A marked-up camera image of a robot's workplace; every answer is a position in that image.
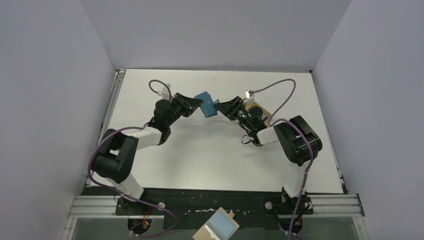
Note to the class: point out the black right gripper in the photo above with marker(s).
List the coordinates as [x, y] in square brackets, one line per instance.
[234, 108]

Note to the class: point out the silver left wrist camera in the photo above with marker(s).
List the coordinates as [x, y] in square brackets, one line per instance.
[165, 92]

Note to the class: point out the blue card on cardboard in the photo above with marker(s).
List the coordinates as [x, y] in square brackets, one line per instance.
[220, 226]

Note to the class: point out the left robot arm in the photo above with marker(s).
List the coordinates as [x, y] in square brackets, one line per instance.
[114, 156]

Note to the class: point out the aluminium right side rail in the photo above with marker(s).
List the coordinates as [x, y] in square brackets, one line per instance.
[341, 176]

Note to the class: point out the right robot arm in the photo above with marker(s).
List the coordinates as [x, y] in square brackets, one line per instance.
[298, 141]

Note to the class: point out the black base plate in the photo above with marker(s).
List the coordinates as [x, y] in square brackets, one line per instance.
[192, 208]

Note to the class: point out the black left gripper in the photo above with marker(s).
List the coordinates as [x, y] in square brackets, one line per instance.
[182, 105]

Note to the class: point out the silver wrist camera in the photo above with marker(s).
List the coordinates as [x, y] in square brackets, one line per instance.
[250, 95]
[165, 92]

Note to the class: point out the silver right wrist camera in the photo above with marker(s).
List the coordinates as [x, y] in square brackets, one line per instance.
[250, 95]

